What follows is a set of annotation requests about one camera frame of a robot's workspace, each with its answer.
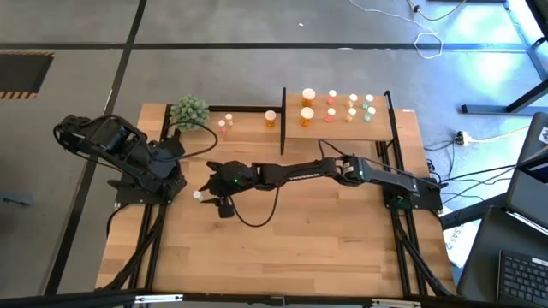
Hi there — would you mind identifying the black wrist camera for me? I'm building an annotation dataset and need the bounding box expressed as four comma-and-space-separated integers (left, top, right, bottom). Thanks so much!
162, 136, 186, 160
217, 200, 235, 219

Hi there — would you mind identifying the yellow power cord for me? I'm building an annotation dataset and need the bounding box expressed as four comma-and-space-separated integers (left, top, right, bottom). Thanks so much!
468, 126, 532, 145

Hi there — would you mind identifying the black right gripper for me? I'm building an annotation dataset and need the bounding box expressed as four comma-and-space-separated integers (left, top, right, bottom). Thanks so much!
199, 160, 258, 204

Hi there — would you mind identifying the green plant in white pot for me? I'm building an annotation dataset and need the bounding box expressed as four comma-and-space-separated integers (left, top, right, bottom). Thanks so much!
169, 94, 211, 133

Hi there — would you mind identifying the white printed paper sheet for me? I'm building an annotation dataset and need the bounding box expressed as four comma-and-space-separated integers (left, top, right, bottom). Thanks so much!
442, 216, 481, 270

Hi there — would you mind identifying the dark laptop lid with sticker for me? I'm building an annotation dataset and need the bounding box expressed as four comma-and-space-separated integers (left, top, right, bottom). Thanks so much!
506, 111, 548, 230

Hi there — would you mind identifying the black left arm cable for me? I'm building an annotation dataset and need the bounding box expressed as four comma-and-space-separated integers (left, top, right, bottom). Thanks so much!
164, 121, 219, 162

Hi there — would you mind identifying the black desk leg frame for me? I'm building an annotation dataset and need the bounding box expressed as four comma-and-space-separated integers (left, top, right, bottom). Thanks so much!
461, 79, 548, 116

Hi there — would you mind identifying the silver frame bracket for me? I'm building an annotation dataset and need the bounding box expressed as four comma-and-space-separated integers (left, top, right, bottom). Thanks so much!
371, 298, 423, 308
134, 293, 184, 305

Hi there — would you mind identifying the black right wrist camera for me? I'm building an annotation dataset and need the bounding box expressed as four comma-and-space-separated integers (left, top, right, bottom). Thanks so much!
217, 200, 235, 219

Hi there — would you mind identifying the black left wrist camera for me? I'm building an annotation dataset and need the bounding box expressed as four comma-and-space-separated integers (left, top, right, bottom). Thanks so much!
162, 136, 186, 160

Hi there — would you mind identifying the black laptop with keyboard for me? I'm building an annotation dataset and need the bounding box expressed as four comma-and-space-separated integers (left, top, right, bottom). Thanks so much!
456, 204, 548, 308

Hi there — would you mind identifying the black aluminium rig frame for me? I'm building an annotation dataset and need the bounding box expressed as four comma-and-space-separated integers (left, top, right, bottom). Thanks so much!
0, 104, 548, 308

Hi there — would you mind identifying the black floor hatch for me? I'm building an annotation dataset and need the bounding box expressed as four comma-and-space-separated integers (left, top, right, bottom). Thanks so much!
0, 50, 56, 100

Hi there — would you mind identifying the wooden shelf with black frame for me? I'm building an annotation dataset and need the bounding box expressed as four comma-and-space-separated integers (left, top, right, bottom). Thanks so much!
280, 87, 402, 156

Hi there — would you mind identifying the white floor cable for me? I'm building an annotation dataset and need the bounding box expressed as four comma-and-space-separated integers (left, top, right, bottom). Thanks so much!
347, 0, 444, 60

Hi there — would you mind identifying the black and orange floor cable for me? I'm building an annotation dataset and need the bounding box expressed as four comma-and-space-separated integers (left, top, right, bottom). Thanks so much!
405, 0, 468, 21

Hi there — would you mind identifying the dark grey floor object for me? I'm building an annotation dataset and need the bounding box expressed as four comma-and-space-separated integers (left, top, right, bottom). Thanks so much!
0, 190, 34, 207

